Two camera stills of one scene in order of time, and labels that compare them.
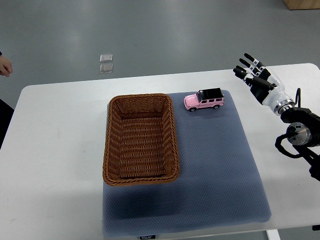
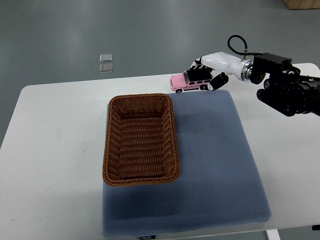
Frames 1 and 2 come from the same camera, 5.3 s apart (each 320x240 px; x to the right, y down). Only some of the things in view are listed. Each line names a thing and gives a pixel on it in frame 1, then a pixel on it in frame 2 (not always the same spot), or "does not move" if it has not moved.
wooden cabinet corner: [302, 4] does not move
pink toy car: [208, 98] to [180, 82]
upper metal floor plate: [106, 58] does not move
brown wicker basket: [140, 142] does not move
